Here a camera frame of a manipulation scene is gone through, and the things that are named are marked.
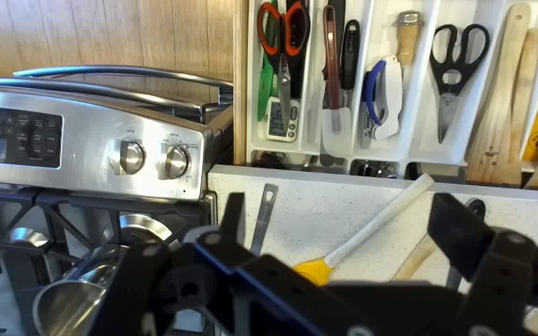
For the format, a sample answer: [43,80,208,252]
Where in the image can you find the wooden drawer with grey front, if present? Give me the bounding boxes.
[230,0,538,192]

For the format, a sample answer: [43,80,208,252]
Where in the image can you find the yellow-tipped utensil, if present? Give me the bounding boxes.
[520,108,538,166]

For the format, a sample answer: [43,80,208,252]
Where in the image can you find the white digital timer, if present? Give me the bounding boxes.
[264,95,301,144]

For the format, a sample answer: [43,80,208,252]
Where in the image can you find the wooden spoon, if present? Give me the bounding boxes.
[391,233,441,284]

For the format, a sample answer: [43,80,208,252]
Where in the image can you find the blue and white can opener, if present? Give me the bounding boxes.
[359,56,406,149]

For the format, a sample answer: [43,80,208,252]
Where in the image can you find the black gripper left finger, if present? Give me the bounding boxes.
[90,192,353,336]

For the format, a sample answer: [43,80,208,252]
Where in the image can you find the red-handled scissors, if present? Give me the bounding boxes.
[256,0,312,123]

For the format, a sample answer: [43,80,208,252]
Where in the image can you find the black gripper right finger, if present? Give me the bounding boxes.
[428,192,538,336]

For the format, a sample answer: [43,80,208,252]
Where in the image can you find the black-handled utensil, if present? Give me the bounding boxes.
[338,17,363,93]

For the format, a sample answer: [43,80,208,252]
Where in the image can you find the white spatula dark red handle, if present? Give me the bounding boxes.
[320,4,355,157]

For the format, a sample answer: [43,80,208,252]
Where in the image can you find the white cutlery organiser tray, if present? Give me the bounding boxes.
[243,0,538,179]

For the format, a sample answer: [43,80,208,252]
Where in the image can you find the narrow wooden spatula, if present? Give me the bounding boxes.
[508,26,538,172]

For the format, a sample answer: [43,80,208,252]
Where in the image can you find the black-handled scissors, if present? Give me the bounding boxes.
[428,22,492,146]

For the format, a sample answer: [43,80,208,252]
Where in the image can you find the wide wooden spatula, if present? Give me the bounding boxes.
[464,2,533,187]

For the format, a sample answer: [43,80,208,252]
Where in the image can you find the green-handled utensil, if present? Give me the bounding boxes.
[256,11,282,123]

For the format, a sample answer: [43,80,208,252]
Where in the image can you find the stainless steel gas range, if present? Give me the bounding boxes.
[0,63,236,336]

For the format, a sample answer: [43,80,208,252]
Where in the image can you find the yellow spatula with white handle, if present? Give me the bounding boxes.
[294,174,437,287]

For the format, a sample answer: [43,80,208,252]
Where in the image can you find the stainless steel pot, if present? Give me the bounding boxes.
[30,213,178,336]

